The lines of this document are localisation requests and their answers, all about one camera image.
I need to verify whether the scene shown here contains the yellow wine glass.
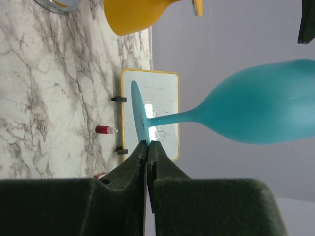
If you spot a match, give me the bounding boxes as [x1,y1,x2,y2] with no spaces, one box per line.
[103,0,204,37]

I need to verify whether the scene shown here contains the chrome wine glass rack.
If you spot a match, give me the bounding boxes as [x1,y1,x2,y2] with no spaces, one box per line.
[35,0,81,13]

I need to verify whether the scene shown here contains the red whiteboard marker cap bottle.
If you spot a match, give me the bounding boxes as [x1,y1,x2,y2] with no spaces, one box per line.
[95,125,118,134]

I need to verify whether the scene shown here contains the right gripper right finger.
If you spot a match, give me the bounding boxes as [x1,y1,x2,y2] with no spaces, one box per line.
[147,141,287,236]

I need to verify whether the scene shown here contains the blue wine glass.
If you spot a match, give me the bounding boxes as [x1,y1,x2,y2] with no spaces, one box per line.
[131,59,315,145]

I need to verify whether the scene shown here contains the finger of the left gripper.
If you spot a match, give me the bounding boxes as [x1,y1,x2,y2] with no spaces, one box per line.
[298,0,315,44]

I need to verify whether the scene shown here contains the red white eraser card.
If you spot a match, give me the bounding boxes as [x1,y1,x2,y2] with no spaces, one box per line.
[94,173,106,179]

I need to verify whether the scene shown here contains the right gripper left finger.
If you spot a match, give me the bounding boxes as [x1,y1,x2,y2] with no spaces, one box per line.
[0,141,147,236]

